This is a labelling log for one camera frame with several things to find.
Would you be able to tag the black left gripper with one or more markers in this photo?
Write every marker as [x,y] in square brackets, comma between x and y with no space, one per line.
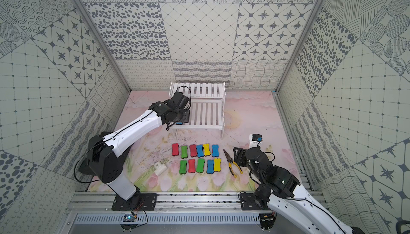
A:
[183,115]

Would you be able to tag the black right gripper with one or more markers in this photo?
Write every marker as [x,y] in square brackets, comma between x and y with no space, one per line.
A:
[239,157]

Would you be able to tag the blue eraser top shelf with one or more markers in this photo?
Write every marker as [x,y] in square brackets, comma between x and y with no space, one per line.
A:
[215,150]
[200,151]

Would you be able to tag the yellow eraser top shelf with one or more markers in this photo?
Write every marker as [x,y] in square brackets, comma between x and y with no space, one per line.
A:
[206,148]

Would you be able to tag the yellow eraser shelf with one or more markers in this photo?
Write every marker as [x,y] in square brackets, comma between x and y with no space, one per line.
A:
[206,148]
[217,164]

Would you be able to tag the red eraser top shelf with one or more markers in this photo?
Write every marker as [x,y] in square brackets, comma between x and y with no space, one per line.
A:
[175,149]
[193,150]

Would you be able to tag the red eraser shelf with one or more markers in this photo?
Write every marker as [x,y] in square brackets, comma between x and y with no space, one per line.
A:
[192,168]
[193,150]
[175,149]

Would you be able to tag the green eraser shelf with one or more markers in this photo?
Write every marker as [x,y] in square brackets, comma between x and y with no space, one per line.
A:
[200,165]
[183,167]
[184,152]

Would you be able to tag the green eraser top shelf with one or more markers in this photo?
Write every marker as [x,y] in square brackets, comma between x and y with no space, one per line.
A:
[184,152]

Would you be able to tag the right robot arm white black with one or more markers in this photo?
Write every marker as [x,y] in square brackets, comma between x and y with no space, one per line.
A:
[282,192]

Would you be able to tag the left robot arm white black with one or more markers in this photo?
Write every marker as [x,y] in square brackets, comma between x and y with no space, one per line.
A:
[103,156]

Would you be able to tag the white wooden slatted shelf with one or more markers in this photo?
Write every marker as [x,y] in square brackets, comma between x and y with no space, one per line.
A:
[207,105]

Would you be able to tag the white plastic pipe fitting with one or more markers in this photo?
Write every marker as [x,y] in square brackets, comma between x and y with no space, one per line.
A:
[159,168]

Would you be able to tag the green circuit board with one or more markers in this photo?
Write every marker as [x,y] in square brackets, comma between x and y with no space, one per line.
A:
[129,218]

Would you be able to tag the yellow handled pliers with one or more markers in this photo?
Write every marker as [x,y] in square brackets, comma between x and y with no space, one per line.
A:
[231,163]

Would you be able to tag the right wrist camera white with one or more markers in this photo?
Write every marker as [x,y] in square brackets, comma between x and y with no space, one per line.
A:
[255,140]

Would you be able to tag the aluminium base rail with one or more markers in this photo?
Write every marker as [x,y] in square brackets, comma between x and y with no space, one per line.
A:
[167,202]

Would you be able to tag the white vented cable duct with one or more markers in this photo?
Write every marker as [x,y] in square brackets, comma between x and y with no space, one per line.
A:
[171,218]

